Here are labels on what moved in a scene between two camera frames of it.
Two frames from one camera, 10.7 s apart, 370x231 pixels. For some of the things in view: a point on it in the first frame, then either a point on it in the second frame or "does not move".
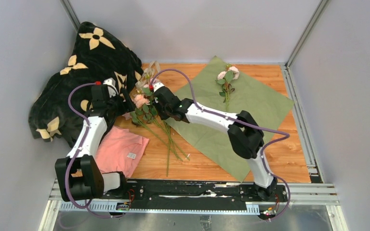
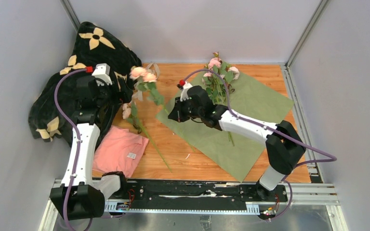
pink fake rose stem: x=147 y=117 to x=129 y=113
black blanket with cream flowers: x=59 y=105 does not move
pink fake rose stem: x=144 y=114 to x=144 y=78
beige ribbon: x=148 y=74 to x=137 y=86
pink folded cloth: x=120 y=150 does not move
